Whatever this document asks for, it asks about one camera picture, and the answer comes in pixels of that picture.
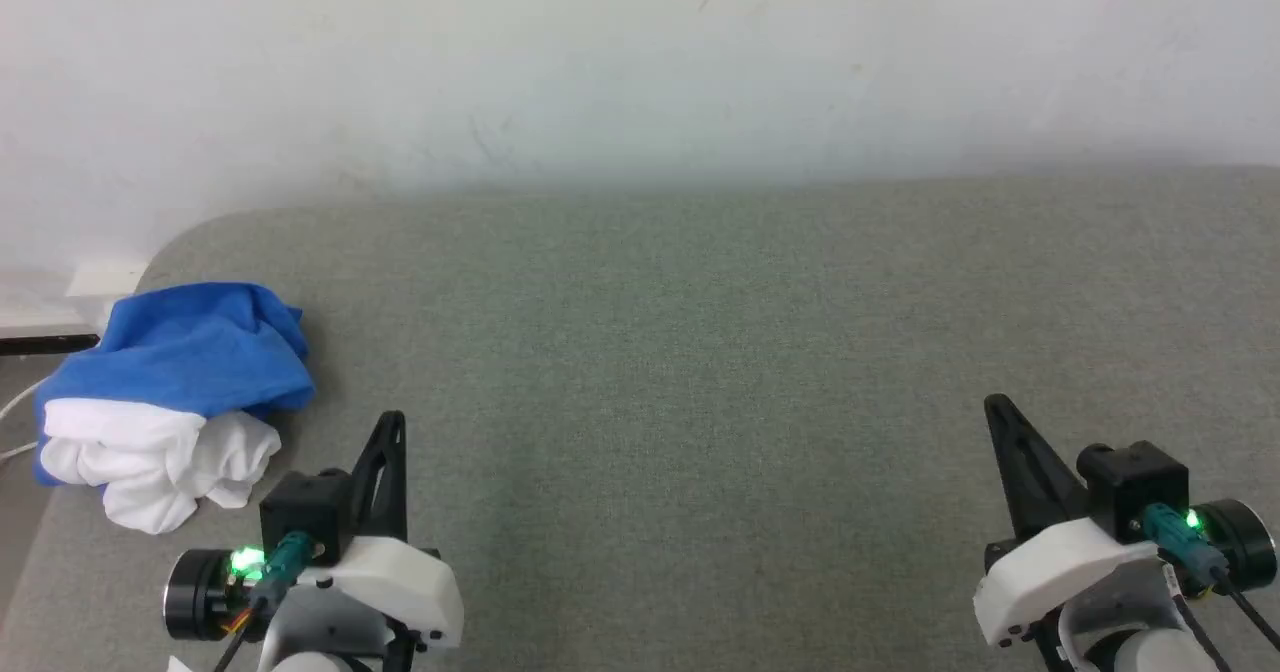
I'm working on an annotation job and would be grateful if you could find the black cable teal plug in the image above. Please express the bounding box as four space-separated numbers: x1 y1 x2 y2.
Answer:
1139 502 1280 653
213 531 318 672

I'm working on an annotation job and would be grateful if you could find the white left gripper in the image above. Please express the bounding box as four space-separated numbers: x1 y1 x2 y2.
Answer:
298 411 467 653

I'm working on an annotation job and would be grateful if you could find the white wall socket box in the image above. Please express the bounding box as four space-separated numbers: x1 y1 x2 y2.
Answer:
66 259 152 300

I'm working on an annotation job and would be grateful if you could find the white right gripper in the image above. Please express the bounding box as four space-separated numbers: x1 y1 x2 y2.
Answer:
973 393 1161 648

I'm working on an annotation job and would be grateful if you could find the blue and white shirt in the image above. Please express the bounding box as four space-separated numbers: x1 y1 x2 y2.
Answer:
33 281 317 536

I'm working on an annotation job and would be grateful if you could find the white floor cable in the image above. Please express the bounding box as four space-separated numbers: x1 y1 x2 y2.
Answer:
0 380 48 464

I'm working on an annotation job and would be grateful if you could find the black baseboard strip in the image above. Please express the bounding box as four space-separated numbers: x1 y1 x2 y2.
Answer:
0 333 102 357

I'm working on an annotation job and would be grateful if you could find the grey fabric sofa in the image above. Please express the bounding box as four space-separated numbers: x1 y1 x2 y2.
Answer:
0 165 1280 672

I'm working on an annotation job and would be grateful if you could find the black right cable teal plug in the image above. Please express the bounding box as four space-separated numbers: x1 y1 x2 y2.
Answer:
1139 502 1280 653

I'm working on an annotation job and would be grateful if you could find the black left cable teal plug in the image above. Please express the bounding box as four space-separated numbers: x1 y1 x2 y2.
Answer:
213 531 318 672

